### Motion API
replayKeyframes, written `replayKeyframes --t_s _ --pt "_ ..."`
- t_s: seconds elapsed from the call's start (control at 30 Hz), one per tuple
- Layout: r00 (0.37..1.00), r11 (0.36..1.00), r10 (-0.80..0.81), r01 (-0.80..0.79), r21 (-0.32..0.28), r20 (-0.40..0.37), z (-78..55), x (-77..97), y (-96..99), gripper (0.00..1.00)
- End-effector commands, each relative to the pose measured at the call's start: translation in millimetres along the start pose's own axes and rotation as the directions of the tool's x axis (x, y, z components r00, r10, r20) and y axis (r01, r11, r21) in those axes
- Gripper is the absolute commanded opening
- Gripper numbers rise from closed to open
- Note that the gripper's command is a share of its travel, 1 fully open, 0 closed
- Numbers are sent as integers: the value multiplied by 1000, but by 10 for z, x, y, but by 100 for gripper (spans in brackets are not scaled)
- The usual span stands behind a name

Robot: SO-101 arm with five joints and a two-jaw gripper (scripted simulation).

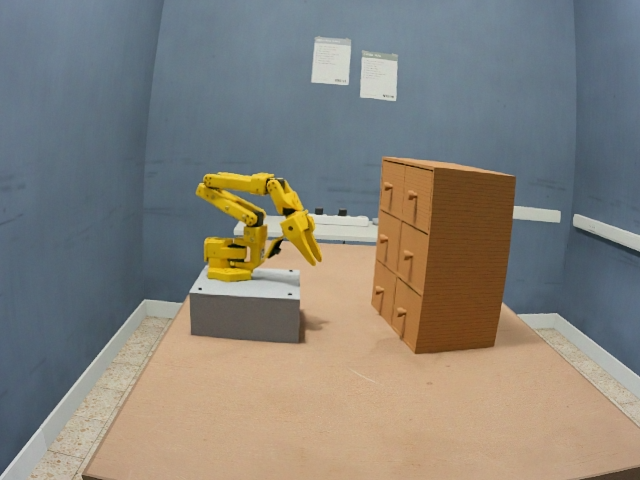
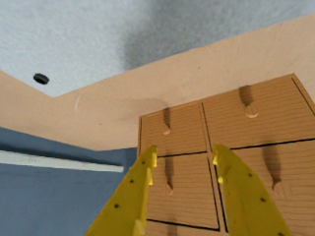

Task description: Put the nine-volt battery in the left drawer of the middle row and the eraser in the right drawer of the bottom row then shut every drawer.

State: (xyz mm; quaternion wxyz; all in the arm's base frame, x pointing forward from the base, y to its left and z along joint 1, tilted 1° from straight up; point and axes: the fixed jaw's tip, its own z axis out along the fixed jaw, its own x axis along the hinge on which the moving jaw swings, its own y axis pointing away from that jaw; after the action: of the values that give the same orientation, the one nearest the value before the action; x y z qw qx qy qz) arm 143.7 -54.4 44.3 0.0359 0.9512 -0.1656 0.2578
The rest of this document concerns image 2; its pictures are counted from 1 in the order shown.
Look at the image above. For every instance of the brown chest of drawers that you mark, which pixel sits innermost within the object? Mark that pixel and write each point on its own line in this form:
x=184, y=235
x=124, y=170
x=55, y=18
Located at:
x=222, y=230

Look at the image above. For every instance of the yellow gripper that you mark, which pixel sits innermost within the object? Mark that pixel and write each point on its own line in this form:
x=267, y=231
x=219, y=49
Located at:
x=250, y=210

